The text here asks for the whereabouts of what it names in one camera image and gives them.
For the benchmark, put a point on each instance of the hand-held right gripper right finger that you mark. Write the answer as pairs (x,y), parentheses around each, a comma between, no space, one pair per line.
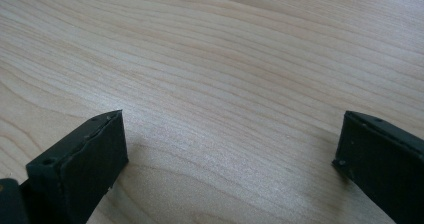
(383,164)

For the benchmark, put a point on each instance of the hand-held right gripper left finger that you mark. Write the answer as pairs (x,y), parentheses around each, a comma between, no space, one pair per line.
(80,170)

